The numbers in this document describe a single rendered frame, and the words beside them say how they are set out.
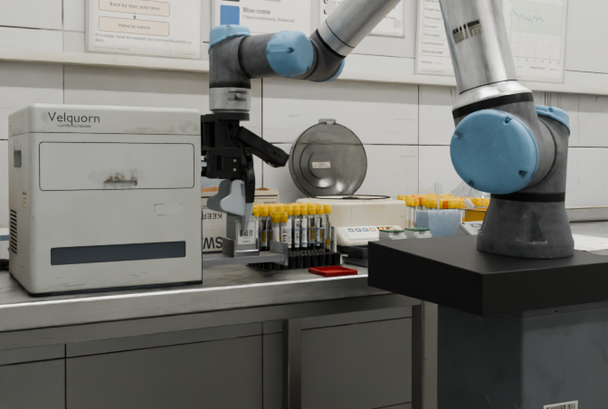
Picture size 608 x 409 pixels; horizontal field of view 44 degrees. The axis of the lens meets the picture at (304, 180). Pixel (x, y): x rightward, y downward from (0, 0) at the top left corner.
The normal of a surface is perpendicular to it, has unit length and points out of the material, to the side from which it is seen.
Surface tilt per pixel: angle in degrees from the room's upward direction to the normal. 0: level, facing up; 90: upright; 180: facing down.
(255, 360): 90
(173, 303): 90
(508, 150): 99
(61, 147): 90
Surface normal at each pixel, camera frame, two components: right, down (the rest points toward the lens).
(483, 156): -0.51, 0.18
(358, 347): 0.47, 0.02
